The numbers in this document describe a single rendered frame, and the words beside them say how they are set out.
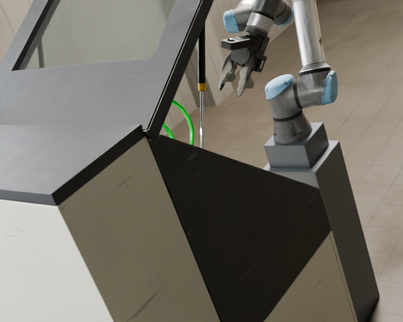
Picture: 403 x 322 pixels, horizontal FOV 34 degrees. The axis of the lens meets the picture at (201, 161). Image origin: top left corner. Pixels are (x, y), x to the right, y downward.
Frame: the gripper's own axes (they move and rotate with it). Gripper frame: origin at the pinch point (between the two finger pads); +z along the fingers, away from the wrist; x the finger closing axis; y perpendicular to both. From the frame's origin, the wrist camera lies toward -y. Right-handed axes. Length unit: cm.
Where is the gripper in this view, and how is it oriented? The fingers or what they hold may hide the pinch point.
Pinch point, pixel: (228, 89)
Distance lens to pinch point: 204.1
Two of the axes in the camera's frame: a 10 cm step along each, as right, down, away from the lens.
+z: -3.7, 9.3, 0.7
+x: -6.9, -3.2, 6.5
